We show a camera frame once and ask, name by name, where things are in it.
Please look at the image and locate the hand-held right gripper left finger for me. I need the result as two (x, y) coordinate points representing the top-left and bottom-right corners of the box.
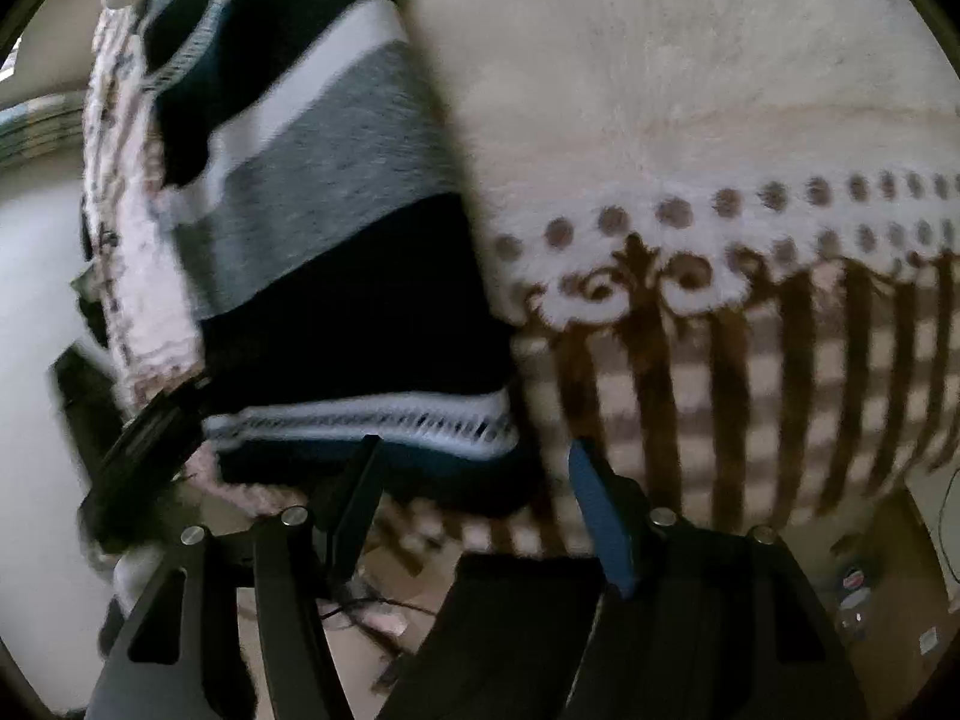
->
(86, 433), (387, 720)

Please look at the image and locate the folded striped cloth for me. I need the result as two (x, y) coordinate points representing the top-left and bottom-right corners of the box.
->
(0, 92), (89, 167)

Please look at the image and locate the black cable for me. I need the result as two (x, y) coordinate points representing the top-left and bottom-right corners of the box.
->
(315, 577), (440, 665)

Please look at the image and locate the pink white fuzzy cloth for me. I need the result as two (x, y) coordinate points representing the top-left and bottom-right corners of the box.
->
(79, 7), (209, 410)

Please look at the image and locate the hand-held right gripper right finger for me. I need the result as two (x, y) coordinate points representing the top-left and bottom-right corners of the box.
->
(568, 439), (871, 720)

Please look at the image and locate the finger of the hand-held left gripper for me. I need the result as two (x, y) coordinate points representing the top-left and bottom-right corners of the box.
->
(79, 377), (216, 550)

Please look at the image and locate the cream brown printed blanket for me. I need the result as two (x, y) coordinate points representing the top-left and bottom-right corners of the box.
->
(379, 0), (960, 560)

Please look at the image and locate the dark cloth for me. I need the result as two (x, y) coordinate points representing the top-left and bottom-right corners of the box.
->
(381, 551), (610, 720)

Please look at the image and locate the black white grey striped garment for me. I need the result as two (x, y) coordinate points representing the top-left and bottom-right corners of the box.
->
(139, 0), (542, 520)

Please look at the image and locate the small round container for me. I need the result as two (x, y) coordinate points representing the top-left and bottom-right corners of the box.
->
(829, 559), (882, 620)

